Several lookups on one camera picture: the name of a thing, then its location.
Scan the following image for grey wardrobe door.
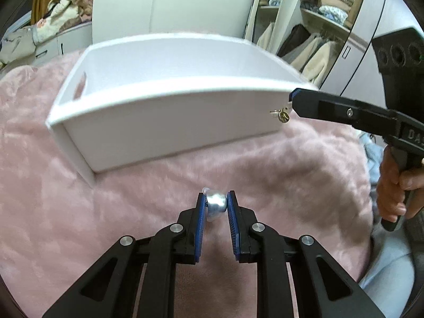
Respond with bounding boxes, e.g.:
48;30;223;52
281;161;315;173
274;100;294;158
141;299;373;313
320;0;424;113

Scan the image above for folded floral cloth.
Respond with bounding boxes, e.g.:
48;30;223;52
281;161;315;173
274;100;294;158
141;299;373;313
320;5;349;24

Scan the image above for white rectangular storage box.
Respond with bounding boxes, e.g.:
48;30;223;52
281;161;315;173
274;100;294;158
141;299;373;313
45;33;319;186

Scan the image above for open wardrobe shelves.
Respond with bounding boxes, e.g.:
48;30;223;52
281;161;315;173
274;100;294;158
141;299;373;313
245;0;369;87

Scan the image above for white wardrobe door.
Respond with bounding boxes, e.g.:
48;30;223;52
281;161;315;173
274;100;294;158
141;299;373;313
91;0;263;45

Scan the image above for beige plush toy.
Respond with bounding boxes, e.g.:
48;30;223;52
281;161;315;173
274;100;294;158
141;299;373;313
0;26;38;69

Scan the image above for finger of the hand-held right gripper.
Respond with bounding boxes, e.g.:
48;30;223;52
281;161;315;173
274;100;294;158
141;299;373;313
290;88;403;137

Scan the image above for beige hanging coat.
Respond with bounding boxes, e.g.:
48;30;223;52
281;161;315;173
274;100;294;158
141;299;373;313
290;35;324;73

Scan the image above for pink fluffy blanket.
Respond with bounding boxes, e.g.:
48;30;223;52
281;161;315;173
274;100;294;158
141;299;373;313
0;51;375;318

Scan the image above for person's right hand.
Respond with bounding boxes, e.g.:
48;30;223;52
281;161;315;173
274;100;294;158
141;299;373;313
376;146;424;223

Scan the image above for silver heart charm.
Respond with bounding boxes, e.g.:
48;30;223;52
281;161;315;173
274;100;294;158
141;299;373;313
203;187;229;222

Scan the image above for cream bunny plush toy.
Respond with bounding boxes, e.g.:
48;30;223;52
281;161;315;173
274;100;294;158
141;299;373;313
33;0;87;43

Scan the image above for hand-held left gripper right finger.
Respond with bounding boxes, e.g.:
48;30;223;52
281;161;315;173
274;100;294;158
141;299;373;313
227;190;386;318

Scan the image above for pink grey plush toy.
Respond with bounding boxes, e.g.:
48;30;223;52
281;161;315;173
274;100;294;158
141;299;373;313
78;0;95;24

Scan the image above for cream hanging jacket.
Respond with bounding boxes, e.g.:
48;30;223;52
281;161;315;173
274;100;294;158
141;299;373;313
301;41;340;87

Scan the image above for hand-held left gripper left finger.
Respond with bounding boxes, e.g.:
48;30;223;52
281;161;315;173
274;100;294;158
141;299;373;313
42;192;209;318

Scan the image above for white hanging garment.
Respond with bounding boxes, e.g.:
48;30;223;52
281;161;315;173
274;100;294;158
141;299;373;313
257;23;276;52

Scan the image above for person's light blue jeans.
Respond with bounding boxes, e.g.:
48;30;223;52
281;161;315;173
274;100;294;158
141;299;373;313
358;132;424;318

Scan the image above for black hanging coat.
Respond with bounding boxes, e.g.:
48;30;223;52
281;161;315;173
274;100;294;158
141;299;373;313
276;24;312;59

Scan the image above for small metal flower earring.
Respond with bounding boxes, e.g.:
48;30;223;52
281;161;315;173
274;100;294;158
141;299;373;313
270;107;290;123

